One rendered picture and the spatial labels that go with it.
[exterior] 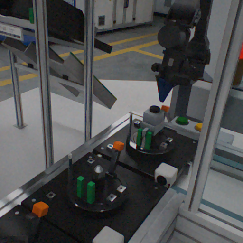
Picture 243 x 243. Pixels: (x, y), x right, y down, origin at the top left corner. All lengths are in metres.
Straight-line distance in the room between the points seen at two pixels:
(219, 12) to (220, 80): 3.40
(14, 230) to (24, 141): 0.50
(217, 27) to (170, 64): 3.15
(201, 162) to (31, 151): 0.60
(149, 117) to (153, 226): 0.29
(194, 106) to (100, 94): 0.42
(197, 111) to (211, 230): 0.27
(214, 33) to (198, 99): 3.40
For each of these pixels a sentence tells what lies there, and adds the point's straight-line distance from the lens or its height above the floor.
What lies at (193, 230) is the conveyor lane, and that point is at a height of 0.91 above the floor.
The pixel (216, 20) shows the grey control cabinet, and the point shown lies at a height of 0.85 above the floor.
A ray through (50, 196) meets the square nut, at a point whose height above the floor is 0.98.
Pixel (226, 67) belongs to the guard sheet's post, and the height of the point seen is 1.30.
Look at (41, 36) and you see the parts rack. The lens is 0.68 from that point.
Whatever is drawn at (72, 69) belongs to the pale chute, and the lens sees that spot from 0.84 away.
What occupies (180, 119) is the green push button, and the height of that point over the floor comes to 0.97.
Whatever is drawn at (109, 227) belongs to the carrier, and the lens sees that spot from 0.64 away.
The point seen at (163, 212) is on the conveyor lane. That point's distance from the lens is 0.71.
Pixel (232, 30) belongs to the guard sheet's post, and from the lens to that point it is 0.53.
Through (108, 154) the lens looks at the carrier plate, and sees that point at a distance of 0.82.
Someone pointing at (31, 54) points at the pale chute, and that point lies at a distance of 0.94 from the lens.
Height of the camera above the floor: 1.45
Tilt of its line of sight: 29 degrees down
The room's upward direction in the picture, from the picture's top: 4 degrees clockwise
